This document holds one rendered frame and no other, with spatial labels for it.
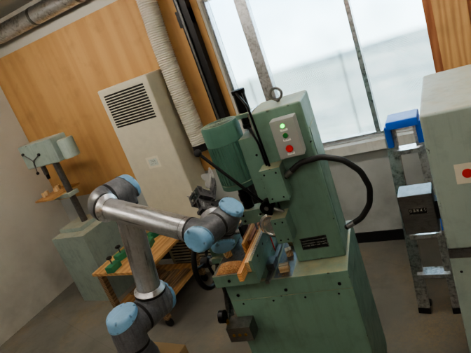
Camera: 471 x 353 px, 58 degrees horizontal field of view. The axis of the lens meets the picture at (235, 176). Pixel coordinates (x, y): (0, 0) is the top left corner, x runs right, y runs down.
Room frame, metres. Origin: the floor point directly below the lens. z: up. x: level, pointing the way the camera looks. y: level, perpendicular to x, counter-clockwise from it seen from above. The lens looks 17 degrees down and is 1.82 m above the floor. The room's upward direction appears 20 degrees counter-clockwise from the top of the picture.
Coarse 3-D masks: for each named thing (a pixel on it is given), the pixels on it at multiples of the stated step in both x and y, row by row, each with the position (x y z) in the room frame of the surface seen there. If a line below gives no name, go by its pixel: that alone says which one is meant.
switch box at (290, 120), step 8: (272, 120) 1.64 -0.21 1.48; (280, 120) 1.61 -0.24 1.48; (288, 120) 1.60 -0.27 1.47; (296, 120) 1.63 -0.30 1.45; (272, 128) 1.62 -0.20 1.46; (280, 128) 1.61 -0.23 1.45; (288, 128) 1.60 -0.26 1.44; (296, 128) 1.59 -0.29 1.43; (280, 136) 1.61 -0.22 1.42; (296, 136) 1.59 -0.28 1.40; (280, 144) 1.62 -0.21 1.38; (288, 144) 1.61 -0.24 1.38; (296, 144) 1.59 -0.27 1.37; (304, 144) 1.63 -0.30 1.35; (280, 152) 1.62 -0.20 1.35; (288, 152) 1.61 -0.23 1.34; (296, 152) 1.60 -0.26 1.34; (304, 152) 1.59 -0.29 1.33
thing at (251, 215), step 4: (256, 204) 1.90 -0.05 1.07; (260, 204) 1.88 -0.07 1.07; (252, 208) 1.87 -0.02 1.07; (256, 208) 1.85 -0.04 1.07; (244, 212) 1.87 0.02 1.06; (248, 212) 1.86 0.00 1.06; (252, 212) 1.85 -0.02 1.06; (256, 212) 1.84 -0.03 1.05; (260, 212) 1.84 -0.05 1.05; (244, 216) 1.87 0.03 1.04; (248, 216) 1.86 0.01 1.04; (252, 216) 1.85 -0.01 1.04; (256, 216) 1.85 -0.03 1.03; (244, 220) 1.87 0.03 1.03; (248, 220) 1.86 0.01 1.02; (252, 220) 1.85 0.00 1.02; (256, 220) 1.85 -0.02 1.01; (244, 224) 1.87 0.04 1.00
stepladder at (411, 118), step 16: (400, 112) 2.21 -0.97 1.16; (416, 112) 2.11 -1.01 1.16; (384, 128) 2.14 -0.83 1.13; (416, 128) 2.06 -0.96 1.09; (416, 144) 2.09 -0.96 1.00; (400, 160) 2.13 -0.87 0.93; (400, 176) 2.13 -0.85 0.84; (416, 240) 2.08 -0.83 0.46; (416, 256) 2.07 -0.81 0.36; (448, 256) 1.99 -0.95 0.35; (416, 272) 2.07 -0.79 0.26; (432, 272) 2.02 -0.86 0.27; (448, 272) 1.97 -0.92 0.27; (416, 288) 2.07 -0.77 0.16; (448, 288) 1.98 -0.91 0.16
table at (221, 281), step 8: (248, 224) 2.09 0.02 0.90; (240, 240) 1.94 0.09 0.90; (240, 248) 1.86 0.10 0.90; (264, 248) 1.77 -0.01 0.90; (216, 256) 1.92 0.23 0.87; (232, 256) 1.80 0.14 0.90; (240, 256) 1.77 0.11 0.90; (264, 256) 1.74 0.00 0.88; (264, 264) 1.71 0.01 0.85; (216, 272) 1.71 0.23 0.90; (248, 272) 1.62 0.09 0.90; (256, 272) 1.61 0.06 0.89; (216, 280) 1.68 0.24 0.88; (224, 280) 1.66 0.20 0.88; (232, 280) 1.65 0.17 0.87; (248, 280) 1.62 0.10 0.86; (256, 280) 1.61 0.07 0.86
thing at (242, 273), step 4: (256, 232) 1.88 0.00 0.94; (252, 240) 1.81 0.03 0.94; (248, 252) 1.71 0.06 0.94; (244, 260) 1.66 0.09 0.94; (244, 264) 1.62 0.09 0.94; (240, 268) 1.60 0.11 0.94; (244, 268) 1.60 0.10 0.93; (240, 272) 1.56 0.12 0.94; (244, 272) 1.59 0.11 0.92; (240, 276) 1.56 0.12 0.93; (244, 276) 1.58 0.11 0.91; (240, 280) 1.56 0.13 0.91; (244, 280) 1.56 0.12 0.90
